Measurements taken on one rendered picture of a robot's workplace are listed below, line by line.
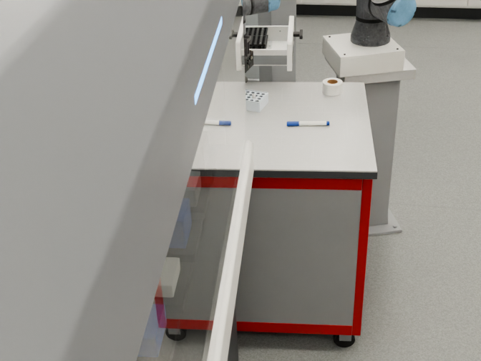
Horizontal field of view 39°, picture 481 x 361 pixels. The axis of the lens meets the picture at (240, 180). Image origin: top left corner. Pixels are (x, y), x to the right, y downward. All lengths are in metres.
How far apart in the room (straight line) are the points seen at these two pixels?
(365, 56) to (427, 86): 1.85
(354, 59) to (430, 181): 1.05
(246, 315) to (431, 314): 0.72
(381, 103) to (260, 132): 0.70
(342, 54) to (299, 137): 0.52
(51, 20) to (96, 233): 0.17
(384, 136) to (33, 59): 2.39
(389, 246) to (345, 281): 0.74
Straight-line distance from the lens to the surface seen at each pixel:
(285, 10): 3.52
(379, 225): 3.07
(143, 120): 0.64
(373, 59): 2.60
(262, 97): 2.36
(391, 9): 2.49
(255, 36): 2.59
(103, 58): 0.61
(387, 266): 2.87
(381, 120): 2.78
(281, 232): 2.15
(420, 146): 3.72
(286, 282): 2.27
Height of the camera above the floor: 1.81
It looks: 32 degrees down
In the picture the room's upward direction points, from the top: 2 degrees counter-clockwise
